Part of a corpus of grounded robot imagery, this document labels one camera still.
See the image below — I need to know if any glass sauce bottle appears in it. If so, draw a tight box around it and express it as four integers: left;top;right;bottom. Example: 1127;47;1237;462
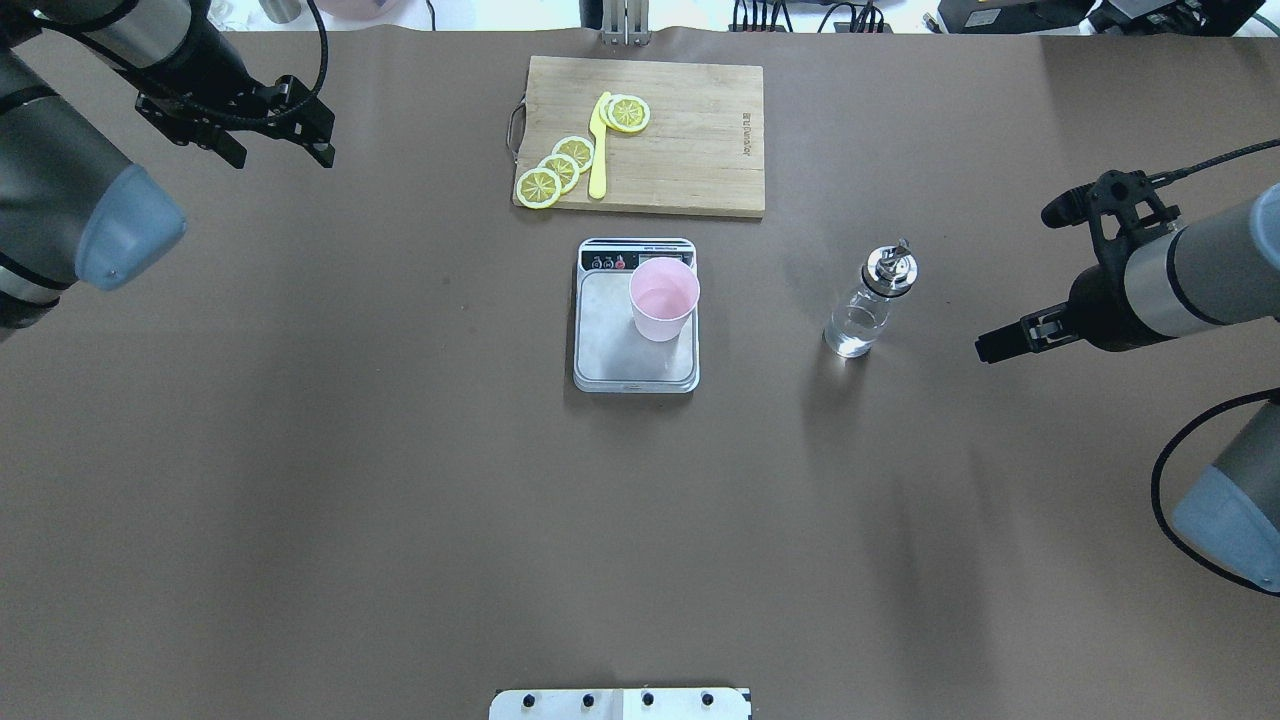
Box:
823;237;919;359

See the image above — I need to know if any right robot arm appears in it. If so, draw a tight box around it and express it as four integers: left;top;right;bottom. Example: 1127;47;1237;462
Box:
975;174;1279;597

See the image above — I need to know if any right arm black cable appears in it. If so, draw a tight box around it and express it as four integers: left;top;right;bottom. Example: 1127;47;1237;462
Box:
1149;138;1280;600

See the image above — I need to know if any yellow plastic knife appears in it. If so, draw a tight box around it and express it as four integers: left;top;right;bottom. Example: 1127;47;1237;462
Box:
588;91;612;200

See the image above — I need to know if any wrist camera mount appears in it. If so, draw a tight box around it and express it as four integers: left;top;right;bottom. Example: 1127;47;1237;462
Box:
1039;170;1181;275
244;76;337;168

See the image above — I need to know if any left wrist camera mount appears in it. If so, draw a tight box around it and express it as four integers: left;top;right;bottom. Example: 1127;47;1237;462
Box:
244;76;337;168

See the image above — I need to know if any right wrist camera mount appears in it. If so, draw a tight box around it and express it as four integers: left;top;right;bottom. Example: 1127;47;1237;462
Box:
1039;170;1181;275

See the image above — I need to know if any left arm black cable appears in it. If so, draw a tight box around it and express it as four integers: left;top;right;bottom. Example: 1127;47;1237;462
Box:
60;0;332;129

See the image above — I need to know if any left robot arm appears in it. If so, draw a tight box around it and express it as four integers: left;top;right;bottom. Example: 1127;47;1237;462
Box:
3;1;278;337

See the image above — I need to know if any silver kitchen scale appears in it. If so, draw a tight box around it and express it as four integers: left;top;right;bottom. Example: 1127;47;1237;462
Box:
571;237;700;393

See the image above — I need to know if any pink plastic cup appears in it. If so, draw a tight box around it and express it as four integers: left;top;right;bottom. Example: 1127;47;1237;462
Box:
628;258;701;342

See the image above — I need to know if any lemon slice near handle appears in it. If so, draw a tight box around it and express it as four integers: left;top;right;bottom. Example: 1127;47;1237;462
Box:
513;167;563;210

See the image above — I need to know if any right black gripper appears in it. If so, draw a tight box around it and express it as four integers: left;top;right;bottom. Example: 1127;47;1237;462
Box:
975;265;1137;364

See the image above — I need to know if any aluminium frame post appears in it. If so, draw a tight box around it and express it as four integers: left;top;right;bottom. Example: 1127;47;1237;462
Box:
600;0;652;47

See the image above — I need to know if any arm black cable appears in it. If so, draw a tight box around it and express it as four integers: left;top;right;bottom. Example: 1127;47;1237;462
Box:
1149;138;1280;600
60;0;332;129

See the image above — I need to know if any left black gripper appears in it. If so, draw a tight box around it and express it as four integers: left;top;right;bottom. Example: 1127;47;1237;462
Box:
134;60;262;169

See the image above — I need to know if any white camera pillar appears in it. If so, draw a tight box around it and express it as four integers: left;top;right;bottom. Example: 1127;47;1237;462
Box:
488;687;754;719

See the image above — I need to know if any lemon slice pair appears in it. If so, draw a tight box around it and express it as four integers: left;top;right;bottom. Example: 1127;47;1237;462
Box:
602;94;652;135

